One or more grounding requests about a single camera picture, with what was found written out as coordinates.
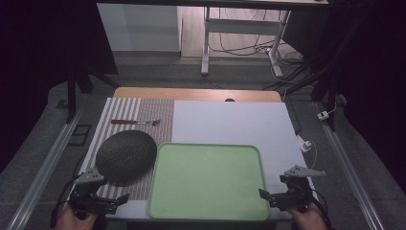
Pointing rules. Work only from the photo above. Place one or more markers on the white board sheet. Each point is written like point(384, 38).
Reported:
point(230, 124)

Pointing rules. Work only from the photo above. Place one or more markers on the black round ribbed plate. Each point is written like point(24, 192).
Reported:
point(126, 157)

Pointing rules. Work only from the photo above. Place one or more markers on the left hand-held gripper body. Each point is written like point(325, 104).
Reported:
point(86, 195)

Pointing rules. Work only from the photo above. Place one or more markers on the person's left hand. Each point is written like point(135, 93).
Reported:
point(74, 221)

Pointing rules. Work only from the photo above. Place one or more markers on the striped woven placemat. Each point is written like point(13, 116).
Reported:
point(150, 115)

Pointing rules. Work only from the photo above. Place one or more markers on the green plastic tray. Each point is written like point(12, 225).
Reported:
point(208, 182)

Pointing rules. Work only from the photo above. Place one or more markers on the wooden board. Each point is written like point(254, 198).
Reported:
point(191, 94)

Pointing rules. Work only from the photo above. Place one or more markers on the aluminium rail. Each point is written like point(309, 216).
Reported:
point(351, 179)
point(41, 174)

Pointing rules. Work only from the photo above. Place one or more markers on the black metal stand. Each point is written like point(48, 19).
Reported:
point(72, 96)
point(328, 92)

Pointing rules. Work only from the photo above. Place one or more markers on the grey cabinet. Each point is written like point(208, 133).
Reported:
point(140, 28)

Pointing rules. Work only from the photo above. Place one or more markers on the person's right hand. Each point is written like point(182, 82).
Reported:
point(308, 219)

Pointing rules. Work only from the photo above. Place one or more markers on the white desk frame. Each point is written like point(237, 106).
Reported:
point(242, 26)

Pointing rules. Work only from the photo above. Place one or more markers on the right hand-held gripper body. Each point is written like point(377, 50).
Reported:
point(297, 189)

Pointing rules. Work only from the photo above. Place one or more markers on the dark curtain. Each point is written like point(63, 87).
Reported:
point(48, 41)
point(373, 80)

